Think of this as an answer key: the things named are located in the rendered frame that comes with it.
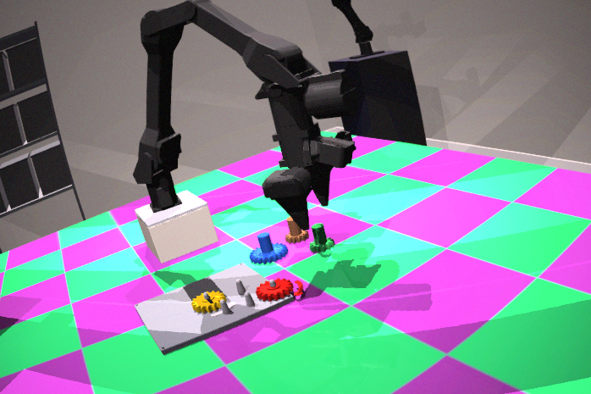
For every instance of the yellow gear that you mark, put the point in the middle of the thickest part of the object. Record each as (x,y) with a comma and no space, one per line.
(211,304)

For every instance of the red gear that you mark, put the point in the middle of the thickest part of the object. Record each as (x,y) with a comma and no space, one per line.
(283,287)

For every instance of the blue gear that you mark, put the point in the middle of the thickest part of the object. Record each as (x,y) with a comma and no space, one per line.
(267,252)

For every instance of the red curved arrow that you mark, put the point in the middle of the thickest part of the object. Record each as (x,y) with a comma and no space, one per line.
(300,288)

